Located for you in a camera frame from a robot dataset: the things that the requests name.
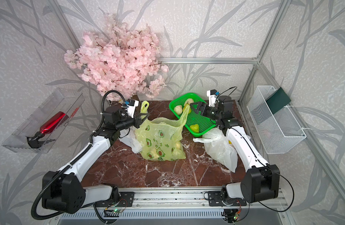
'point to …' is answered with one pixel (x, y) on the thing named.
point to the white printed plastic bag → (218, 148)
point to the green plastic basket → (196, 123)
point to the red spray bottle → (35, 142)
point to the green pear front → (195, 128)
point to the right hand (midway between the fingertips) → (193, 106)
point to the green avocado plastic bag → (160, 138)
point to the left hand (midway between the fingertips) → (148, 115)
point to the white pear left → (178, 109)
